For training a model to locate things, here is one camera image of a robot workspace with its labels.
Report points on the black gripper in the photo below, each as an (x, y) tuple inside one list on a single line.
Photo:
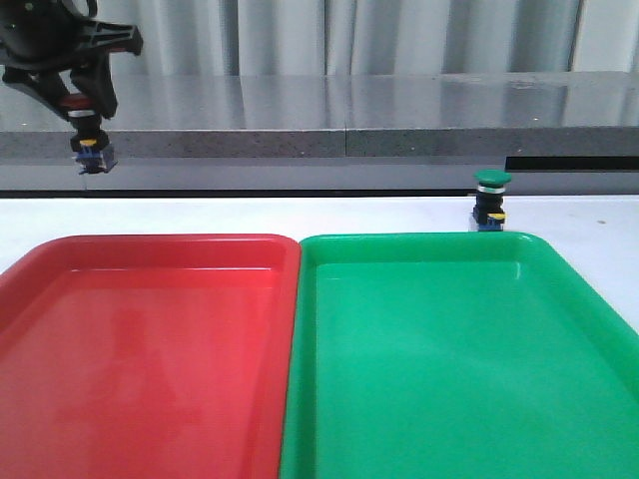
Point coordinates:
[(40, 39)]

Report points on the white pleated curtain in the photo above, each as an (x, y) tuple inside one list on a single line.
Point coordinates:
[(316, 38)]

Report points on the red mushroom push button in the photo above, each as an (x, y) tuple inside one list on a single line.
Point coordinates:
[(91, 146)]

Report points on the red plastic tray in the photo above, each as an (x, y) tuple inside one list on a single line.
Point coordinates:
[(147, 356)]

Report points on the green mushroom push button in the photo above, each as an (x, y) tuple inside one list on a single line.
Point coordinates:
[(488, 214)]

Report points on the green plastic tray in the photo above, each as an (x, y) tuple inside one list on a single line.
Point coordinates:
[(459, 355)]

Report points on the grey stone counter ledge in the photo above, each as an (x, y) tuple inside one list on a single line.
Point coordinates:
[(555, 133)]

